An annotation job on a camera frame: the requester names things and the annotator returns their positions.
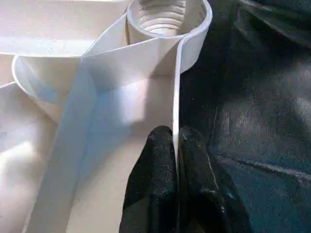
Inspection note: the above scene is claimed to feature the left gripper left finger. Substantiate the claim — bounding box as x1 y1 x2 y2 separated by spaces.
118 125 180 233

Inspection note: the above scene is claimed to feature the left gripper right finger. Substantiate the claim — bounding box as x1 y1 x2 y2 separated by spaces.
178 125 254 233

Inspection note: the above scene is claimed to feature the white plastic table top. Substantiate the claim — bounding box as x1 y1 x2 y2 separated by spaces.
0 0 214 233

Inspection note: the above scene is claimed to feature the black plastic mat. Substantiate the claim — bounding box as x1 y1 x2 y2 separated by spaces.
178 0 311 233

